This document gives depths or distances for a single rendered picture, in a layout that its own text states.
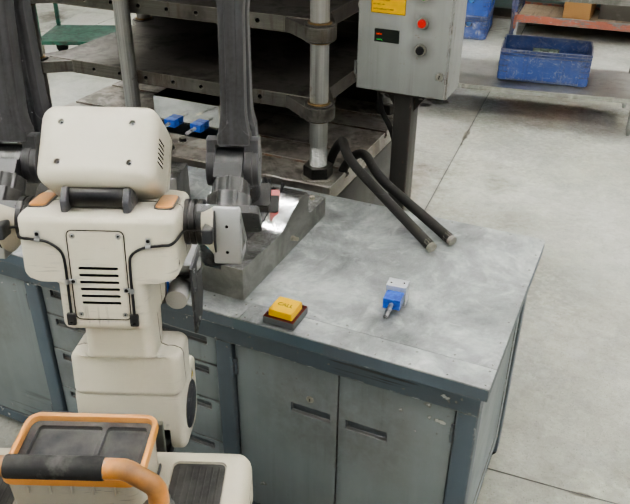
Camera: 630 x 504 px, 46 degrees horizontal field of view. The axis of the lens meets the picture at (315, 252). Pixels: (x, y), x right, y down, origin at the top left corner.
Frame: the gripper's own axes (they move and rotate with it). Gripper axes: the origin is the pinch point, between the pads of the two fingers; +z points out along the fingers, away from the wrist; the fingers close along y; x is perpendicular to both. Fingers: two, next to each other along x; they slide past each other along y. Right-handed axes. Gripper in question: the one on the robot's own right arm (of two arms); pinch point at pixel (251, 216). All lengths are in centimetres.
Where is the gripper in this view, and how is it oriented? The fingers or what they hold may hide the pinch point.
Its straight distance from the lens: 179.0
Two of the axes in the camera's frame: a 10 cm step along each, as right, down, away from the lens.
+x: -0.3, 8.4, -5.3
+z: 0.0, 5.4, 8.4
